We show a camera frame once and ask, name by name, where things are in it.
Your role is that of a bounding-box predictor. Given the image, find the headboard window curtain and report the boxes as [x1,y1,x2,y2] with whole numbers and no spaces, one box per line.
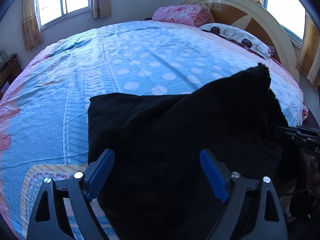
[296,12,319,92]

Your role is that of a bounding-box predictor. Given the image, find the blue pink bed sheet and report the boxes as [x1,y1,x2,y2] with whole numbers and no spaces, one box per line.
[1,21,307,239]

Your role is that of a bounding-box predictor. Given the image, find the headboard window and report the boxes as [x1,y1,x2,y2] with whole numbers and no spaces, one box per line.
[263,0,307,41]

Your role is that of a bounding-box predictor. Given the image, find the brown wooden desk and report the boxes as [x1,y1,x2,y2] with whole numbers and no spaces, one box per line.
[0,54,22,100]

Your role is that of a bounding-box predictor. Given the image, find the left yellow curtain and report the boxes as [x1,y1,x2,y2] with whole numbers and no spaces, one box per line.
[21,0,43,51]

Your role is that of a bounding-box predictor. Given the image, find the black pants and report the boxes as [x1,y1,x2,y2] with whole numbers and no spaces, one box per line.
[88,64,307,239]

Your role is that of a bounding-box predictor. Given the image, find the cream wooden headboard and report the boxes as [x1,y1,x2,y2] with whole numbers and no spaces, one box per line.
[183,0,300,83]

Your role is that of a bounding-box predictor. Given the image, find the white patterned pillow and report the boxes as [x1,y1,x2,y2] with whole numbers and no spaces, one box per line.
[199,23,274,60]

